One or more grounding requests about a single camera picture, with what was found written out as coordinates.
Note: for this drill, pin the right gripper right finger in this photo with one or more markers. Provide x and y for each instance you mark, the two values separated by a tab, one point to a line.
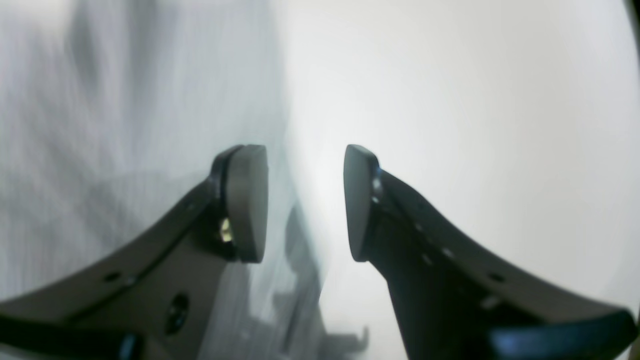
456	300

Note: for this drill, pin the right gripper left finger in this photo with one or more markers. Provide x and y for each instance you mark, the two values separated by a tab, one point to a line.
152	298

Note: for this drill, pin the grey T-shirt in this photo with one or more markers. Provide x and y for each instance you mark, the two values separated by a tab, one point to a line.
112	110

